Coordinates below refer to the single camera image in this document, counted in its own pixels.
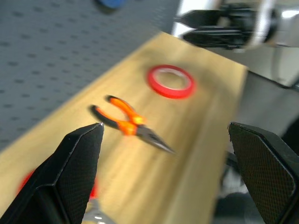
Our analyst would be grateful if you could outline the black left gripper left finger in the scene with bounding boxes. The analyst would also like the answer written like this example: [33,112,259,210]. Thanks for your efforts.
[0,122,105,224]

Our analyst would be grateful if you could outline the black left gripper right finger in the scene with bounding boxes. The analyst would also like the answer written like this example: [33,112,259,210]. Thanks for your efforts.
[228,121,299,224]

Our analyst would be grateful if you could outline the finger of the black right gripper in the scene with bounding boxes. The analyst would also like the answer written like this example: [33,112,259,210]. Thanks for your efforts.
[174,9,224,30]
[181,26,246,50]

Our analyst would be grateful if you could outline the red-handled scissors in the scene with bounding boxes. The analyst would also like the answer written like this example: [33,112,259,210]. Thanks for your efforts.
[16,169,114,224]

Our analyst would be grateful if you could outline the red tape roll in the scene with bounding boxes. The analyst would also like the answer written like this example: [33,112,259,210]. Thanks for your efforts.
[146,64,197,99]

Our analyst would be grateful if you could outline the orange black needle-nose pliers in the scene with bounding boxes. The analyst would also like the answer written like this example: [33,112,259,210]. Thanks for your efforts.
[89,94,177,155]

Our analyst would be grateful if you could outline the blue object on pegboard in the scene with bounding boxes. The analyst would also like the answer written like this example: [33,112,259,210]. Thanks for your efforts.
[93,0,124,9]

